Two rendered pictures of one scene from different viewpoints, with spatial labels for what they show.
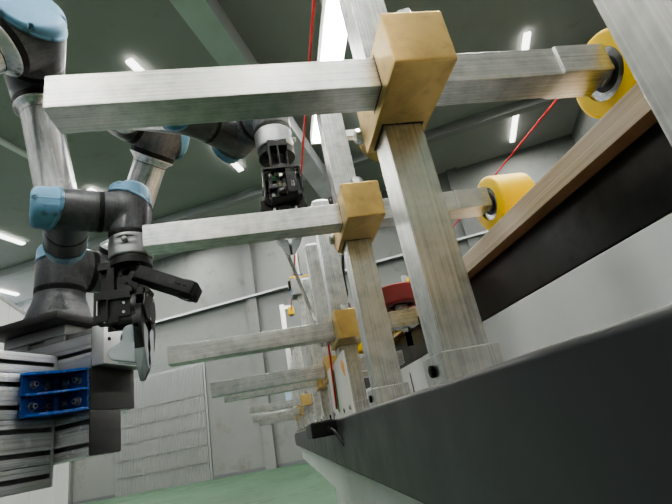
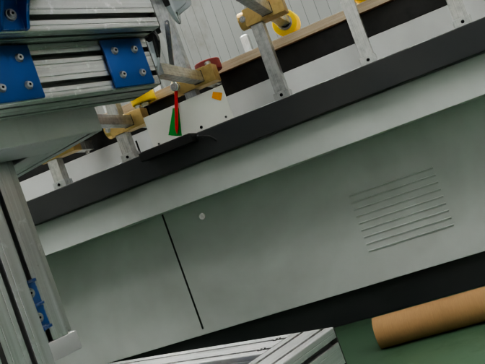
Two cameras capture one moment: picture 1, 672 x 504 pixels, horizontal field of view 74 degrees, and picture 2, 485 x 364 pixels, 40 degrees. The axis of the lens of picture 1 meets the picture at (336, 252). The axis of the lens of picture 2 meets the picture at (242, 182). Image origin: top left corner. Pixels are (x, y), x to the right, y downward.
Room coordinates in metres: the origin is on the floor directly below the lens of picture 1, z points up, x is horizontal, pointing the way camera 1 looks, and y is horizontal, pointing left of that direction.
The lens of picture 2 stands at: (-0.11, 1.69, 0.48)
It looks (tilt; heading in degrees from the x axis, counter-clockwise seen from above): 1 degrees up; 298
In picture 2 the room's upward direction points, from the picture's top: 20 degrees counter-clockwise
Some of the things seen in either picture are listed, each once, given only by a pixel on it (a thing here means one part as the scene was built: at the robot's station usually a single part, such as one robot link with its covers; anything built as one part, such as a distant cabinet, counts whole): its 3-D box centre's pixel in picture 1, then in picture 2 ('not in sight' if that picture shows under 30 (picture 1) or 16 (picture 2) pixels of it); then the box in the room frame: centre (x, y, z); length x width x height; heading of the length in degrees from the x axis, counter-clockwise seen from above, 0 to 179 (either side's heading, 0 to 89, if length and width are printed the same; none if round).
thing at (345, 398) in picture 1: (338, 389); (187, 118); (0.87, 0.04, 0.75); 0.26 x 0.01 x 0.10; 11
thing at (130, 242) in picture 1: (130, 251); not in sight; (0.73, 0.36, 1.05); 0.08 x 0.08 x 0.05
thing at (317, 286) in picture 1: (326, 334); (110, 98); (1.09, 0.06, 0.90); 0.04 x 0.04 x 0.48; 11
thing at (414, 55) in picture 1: (397, 97); not in sight; (0.33, -0.08, 0.95); 0.14 x 0.06 x 0.05; 11
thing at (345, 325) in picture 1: (346, 330); (195, 80); (0.82, 0.01, 0.85); 0.14 x 0.06 x 0.05; 11
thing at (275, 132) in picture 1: (276, 144); not in sight; (0.75, 0.08, 1.23); 0.08 x 0.08 x 0.05
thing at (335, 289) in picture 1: (339, 311); (183, 69); (0.84, 0.02, 0.89); 0.04 x 0.04 x 0.48; 11
